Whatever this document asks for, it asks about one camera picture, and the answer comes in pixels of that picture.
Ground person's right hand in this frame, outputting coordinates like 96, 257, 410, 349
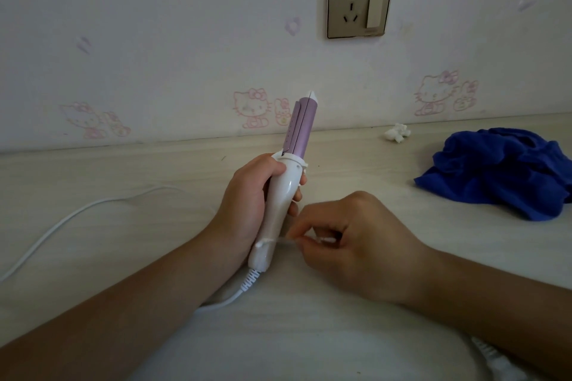
287, 191, 438, 306

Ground person's right forearm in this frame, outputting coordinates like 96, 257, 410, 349
402, 246, 572, 381

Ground person's left forearm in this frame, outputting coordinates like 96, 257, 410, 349
0, 224, 250, 381

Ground white power cord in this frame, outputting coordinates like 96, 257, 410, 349
0, 185, 262, 313

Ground white garment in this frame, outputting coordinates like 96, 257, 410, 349
468, 335, 543, 381

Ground crumpled blue cloth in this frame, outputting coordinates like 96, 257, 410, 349
413, 127, 572, 222

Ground person's left hand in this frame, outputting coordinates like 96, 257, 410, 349
213, 152, 309, 262

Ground white cotton swab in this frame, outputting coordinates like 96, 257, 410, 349
255, 235, 338, 248

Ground white and purple curling iron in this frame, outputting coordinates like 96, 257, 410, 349
248, 90, 319, 272

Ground small crumpled white tissue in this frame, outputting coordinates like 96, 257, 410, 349
384, 123, 412, 144

